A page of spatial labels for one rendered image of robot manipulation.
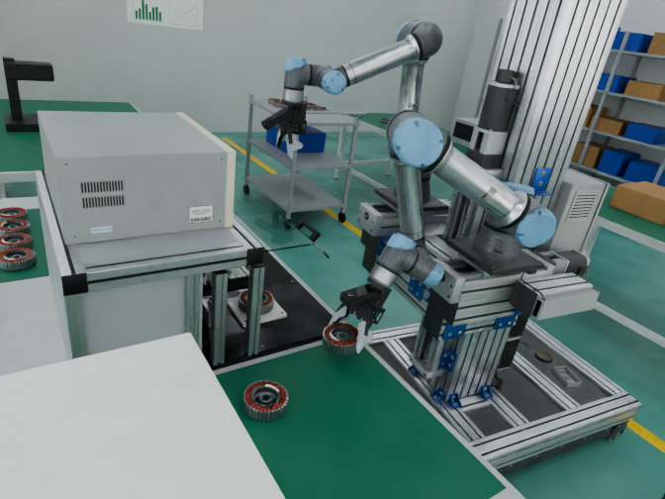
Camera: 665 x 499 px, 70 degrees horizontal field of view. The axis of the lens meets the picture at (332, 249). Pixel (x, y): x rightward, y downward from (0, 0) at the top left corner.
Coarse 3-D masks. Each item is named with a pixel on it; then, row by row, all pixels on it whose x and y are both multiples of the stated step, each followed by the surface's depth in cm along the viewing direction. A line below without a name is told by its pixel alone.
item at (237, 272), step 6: (234, 270) 144; (240, 270) 144; (234, 276) 141; (240, 276) 141; (246, 276) 142; (228, 282) 140; (234, 282) 140; (240, 282) 142; (246, 282) 143; (210, 288) 137; (228, 288) 140; (234, 288) 141; (240, 288) 142; (246, 288) 144; (204, 294) 136; (210, 294) 137; (210, 300) 144
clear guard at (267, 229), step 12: (240, 216) 145; (252, 216) 147; (264, 216) 148; (276, 216) 149; (252, 228) 139; (264, 228) 140; (276, 228) 141; (288, 228) 142; (264, 240) 133; (276, 240) 134; (288, 240) 135; (300, 240) 136; (312, 240) 137; (324, 252) 139
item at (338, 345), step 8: (328, 328) 139; (336, 328) 140; (344, 328) 140; (352, 328) 140; (328, 336) 136; (336, 336) 137; (344, 336) 138; (352, 336) 137; (328, 344) 134; (336, 344) 133; (344, 344) 133; (352, 344) 134; (336, 352) 134; (344, 352) 134
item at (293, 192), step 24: (312, 120) 377; (336, 120) 391; (264, 144) 433; (312, 144) 424; (288, 168) 382; (312, 168) 387; (264, 192) 425; (288, 192) 388; (312, 192) 440; (288, 216) 396
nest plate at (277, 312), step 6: (228, 300) 154; (234, 300) 154; (228, 306) 153; (234, 306) 151; (276, 306) 155; (234, 312) 149; (240, 312) 149; (270, 312) 151; (276, 312) 152; (282, 312) 152; (240, 318) 146; (264, 318) 148; (270, 318) 148; (276, 318) 150; (240, 324) 145
